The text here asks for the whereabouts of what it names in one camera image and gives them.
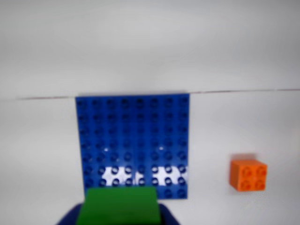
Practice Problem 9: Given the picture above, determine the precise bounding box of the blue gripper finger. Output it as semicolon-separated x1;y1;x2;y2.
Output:
158;203;181;225
55;203;83;225

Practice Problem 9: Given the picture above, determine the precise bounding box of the green 2x2 toy block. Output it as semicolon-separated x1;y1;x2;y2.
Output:
76;187;163;225

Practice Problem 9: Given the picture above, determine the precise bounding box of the orange 2x2 toy block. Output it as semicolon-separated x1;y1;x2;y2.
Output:
229;154;268;192

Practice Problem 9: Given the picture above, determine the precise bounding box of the white table cover board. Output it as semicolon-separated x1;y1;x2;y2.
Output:
0;0;300;100
0;90;300;225

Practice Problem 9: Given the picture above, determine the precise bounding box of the blue 8x8 toy plate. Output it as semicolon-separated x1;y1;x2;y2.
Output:
75;93;190;200

